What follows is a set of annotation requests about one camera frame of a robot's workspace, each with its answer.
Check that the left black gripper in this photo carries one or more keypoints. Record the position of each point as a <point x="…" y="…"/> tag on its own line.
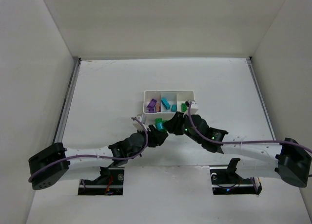
<point x="153" y="135"/>

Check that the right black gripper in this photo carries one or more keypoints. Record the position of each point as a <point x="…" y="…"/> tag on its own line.
<point x="177" y="123"/>

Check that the teal rounded lego brick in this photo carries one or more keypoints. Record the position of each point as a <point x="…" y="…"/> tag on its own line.
<point x="160" y="127"/>

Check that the green lego brick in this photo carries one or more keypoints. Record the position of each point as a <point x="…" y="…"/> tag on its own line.
<point x="159" y="120"/>

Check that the small teal lego brick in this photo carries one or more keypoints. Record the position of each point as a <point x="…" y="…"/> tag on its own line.
<point x="173" y="108"/>

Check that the green lego plate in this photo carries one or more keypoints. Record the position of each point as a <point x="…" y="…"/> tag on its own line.
<point x="184" y="107"/>

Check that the purple curved lego brick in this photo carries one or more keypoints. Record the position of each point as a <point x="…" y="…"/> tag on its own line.
<point x="151" y="110"/>

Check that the purple lego plate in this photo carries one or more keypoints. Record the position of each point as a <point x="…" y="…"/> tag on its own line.
<point x="152" y="104"/>

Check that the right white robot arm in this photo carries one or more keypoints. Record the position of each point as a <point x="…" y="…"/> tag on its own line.
<point x="285" y="160"/>

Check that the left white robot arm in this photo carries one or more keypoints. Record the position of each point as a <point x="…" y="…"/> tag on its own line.
<point x="56" y="162"/>

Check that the white three-compartment tray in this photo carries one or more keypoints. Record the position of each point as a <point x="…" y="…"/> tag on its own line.
<point x="175" y="97"/>

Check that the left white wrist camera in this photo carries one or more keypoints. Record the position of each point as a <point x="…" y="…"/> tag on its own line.
<point x="139" y="122"/>

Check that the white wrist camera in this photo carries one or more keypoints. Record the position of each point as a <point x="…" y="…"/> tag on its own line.
<point x="192" y="107"/>
<point x="139" y="122"/>

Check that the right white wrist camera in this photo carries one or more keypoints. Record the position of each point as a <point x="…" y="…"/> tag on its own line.
<point x="192" y="107"/>

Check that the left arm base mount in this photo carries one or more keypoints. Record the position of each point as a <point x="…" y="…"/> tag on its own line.
<point x="109" y="183"/>

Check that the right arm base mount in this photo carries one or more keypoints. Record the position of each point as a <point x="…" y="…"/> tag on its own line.
<point x="225" y="181"/>

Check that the left aluminium rail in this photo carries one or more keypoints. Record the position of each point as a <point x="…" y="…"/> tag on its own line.
<point x="60" y="129"/>

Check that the aluminium rail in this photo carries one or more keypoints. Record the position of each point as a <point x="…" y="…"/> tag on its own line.
<point x="250" y="65"/>
<point x="60" y="129"/>

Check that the right aluminium rail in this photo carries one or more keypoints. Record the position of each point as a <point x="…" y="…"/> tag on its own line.
<point x="250" y="65"/>

